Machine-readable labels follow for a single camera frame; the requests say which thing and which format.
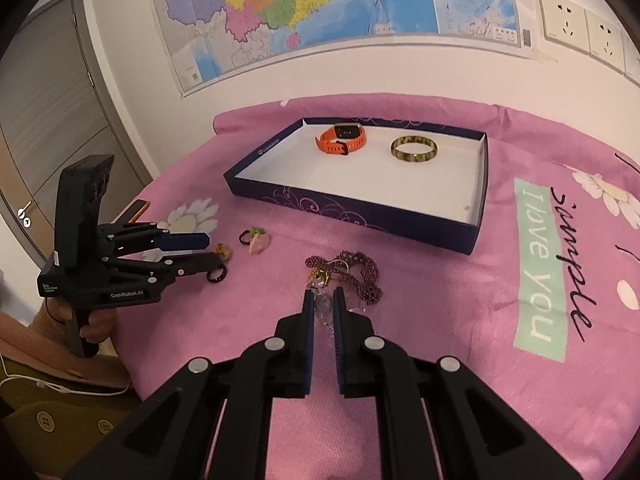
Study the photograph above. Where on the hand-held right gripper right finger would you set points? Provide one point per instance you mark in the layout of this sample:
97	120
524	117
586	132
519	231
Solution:
339	350

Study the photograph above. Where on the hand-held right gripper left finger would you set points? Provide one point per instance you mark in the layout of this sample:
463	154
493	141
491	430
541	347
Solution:
309	350

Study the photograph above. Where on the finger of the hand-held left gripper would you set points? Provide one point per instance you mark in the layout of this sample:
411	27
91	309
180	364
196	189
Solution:
185	241
192	262

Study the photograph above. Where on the navy cardboard box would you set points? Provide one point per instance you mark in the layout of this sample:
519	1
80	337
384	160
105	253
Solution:
350	180

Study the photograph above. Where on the person's left forearm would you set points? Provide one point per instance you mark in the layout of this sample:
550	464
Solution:
45	355

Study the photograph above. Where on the person's left hand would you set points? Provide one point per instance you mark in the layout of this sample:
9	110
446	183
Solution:
94	329

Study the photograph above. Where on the phone in orange case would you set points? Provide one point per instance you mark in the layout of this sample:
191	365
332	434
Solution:
136	210

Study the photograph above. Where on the grey door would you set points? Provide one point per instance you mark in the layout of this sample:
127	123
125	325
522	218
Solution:
50	110

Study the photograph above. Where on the pink printed bed sheet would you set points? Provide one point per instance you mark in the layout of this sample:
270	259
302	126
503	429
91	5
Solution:
450	310

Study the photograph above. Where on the orange smart watch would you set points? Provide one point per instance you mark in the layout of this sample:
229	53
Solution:
356	145

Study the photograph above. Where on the olive garment with buttons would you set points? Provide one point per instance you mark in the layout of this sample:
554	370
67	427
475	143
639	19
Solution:
75	420

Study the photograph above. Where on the tortoiseshell bangle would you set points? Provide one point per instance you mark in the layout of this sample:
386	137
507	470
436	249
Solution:
413	160

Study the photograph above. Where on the colourful wall map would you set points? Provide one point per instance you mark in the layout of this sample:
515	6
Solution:
310	5

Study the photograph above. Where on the white wall socket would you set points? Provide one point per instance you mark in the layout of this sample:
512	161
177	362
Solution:
632	60
565	22
605	40

